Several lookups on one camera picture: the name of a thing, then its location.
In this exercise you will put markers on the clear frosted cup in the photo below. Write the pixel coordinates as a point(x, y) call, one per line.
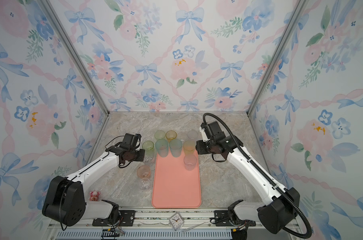
point(183, 137)

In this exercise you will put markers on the teal textured cup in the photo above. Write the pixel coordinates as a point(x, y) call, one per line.
point(162, 147)
point(176, 147)

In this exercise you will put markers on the pink tinted glass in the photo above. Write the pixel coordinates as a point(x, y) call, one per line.
point(144, 172)

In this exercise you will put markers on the yellow green cup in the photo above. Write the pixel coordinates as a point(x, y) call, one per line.
point(189, 147)

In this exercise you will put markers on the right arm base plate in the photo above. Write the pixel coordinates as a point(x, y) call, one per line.
point(226, 218)

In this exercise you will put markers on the clear glass column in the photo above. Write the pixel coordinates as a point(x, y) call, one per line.
point(149, 156)

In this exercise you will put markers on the clear textured cup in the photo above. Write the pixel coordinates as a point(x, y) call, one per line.
point(192, 135)

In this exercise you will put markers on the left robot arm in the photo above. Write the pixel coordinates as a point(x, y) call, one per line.
point(66, 201)

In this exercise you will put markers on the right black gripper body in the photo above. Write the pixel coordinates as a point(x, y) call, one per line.
point(205, 148)

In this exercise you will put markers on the clear pinkish cup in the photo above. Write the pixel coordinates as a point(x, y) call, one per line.
point(190, 162)

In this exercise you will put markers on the light green textured cup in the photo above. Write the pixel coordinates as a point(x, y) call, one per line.
point(159, 134)

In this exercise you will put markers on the right corner aluminium post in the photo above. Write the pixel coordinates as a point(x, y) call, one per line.
point(280, 48)

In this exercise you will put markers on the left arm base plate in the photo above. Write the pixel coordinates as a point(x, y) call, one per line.
point(121, 218)

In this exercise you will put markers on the amber yellow cup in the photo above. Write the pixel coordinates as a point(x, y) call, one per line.
point(171, 135)

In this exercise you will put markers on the corner aluminium post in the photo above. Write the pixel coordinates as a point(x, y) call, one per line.
point(280, 48)
point(71, 50)

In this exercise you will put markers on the small clear glass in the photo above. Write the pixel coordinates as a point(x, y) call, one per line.
point(145, 183)

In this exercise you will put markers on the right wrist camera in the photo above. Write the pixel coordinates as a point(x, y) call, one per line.
point(211, 131)

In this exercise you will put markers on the bright green glass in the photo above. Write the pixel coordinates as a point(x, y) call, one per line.
point(148, 146)

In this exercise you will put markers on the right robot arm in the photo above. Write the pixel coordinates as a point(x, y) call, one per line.
point(279, 205)

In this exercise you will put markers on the aluminium front rail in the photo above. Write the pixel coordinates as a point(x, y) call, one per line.
point(166, 224)

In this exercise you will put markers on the small white clock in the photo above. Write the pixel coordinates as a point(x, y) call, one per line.
point(176, 221)

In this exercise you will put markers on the left corner aluminium post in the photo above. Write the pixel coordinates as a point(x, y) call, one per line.
point(71, 50)

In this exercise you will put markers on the pink rectangular tray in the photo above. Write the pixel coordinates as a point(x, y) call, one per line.
point(175, 187)

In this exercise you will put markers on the pink bear figurine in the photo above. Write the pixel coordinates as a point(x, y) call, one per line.
point(94, 196)

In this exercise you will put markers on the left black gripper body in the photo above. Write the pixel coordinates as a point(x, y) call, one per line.
point(137, 155)

